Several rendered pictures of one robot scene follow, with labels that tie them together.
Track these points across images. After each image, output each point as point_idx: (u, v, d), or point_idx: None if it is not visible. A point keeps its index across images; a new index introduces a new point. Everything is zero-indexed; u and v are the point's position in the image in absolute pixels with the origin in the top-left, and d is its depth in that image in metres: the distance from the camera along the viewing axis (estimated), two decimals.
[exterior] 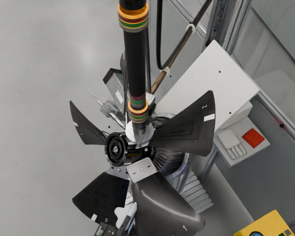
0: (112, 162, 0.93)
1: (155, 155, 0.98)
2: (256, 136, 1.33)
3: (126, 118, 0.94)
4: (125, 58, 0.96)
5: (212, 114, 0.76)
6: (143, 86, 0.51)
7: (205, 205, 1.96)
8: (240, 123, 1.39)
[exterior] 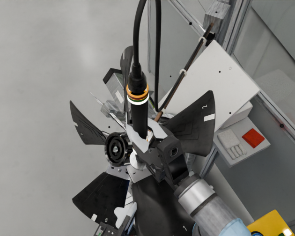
0: (112, 162, 0.93)
1: None
2: (256, 136, 1.33)
3: (126, 118, 0.94)
4: (125, 58, 0.96)
5: (212, 114, 0.76)
6: (144, 132, 0.67)
7: None
8: (240, 123, 1.39)
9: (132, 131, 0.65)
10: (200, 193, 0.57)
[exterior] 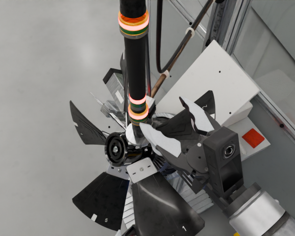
0: (112, 162, 0.93)
1: (155, 155, 0.98)
2: (256, 136, 1.33)
3: (126, 118, 0.94)
4: (125, 58, 0.96)
5: (212, 114, 0.76)
6: (143, 90, 0.52)
7: (205, 205, 1.96)
8: (240, 123, 1.39)
9: (152, 131, 0.46)
10: (267, 213, 0.38)
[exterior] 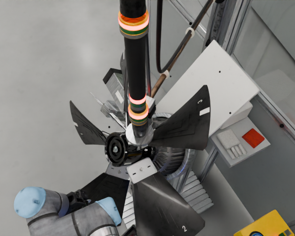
0: (106, 149, 0.95)
1: None
2: (256, 136, 1.33)
3: (144, 147, 0.87)
4: (197, 121, 0.75)
5: None
6: (143, 90, 0.52)
7: (205, 205, 1.96)
8: (240, 123, 1.39)
9: None
10: None
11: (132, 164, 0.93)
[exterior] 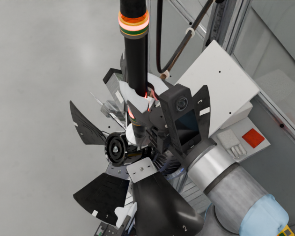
0: (106, 149, 0.95)
1: None
2: (256, 136, 1.33)
3: (144, 147, 0.87)
4: (197, 121, 0.75)
5: None
6: (143, 90, 0.52)
7: (205, 205, 1.96)
8: (240, 123, 1.39)
9: (128, 88, 0.51)
10: (218, 161, 0.42)
11: (132, 164, 0.92)
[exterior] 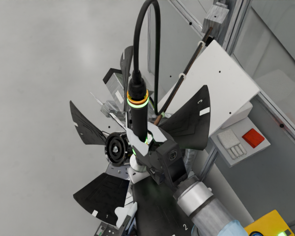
0: (106, 149, 0.95)
1: None
2: (256, 136, 1.33)
3: None
4: (197, 121, 0.75)
5: None
6: (144, 136, 0.68)
7: None
8: (240, 123, 1.39)
9: (133, 135, 0.67)
10: (199, 195, 0.58)
11: None
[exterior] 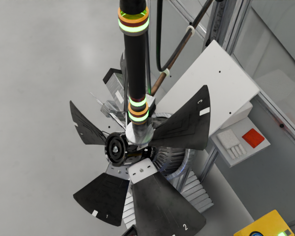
0: (106, 149, 0.95)
1: None
2: (256, 136, 1.33)
3: (144, 147, 0.87)
4: (197, 121, 0.75)
5: None
6: (143, 88, 0.52)
7: (205, 205, 1.96)
8: (240, 123, 1.39)
9: None
10: None
11: (132, 165, 0.93)
